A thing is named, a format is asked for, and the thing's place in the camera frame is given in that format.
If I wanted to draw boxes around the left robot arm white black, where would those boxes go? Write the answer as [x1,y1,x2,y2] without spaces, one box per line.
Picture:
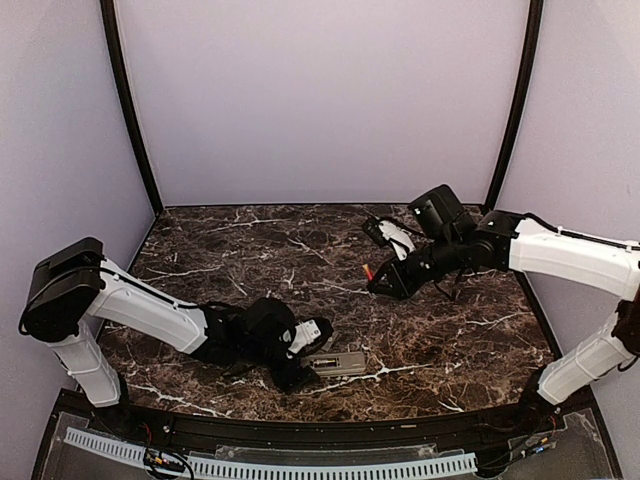
[18,237,333,436]

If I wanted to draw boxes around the red battery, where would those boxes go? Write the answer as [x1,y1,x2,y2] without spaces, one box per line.
[363,264,374,281]

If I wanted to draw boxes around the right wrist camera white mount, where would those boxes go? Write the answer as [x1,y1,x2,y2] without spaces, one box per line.
[362,217,416,261]

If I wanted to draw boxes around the grey battery cover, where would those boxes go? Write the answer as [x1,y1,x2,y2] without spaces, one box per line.
[323,335,338,351]

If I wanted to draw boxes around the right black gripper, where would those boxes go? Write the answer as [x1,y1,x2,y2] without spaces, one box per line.
[367,231,464,300]

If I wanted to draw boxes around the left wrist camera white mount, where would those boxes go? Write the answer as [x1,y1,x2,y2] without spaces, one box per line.
[280,317,334,359]

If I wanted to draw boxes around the white slotted cable duct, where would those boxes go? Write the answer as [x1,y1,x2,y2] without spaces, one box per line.
[64,427,477,479]

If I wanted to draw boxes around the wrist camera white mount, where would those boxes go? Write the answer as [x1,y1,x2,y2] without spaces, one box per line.
[362,217,416,261]
[280,317,334,359]

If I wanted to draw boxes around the white remote control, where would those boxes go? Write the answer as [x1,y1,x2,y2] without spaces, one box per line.
[302,352,366,377]

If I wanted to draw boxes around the black front rail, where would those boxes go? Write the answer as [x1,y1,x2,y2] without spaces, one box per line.
[54,384,596,454]

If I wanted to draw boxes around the left black frame post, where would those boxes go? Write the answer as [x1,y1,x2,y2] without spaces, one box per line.
[99,0,164,217]

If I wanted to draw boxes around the right black frame post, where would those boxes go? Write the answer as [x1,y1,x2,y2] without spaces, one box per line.
[481,0,544,213]

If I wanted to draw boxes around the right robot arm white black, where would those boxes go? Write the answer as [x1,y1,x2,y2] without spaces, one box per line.
[362,184,639,434]

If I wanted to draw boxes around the black frame post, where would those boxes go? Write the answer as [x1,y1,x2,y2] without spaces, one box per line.
[481,0,544,213]
[99,0,164,217]

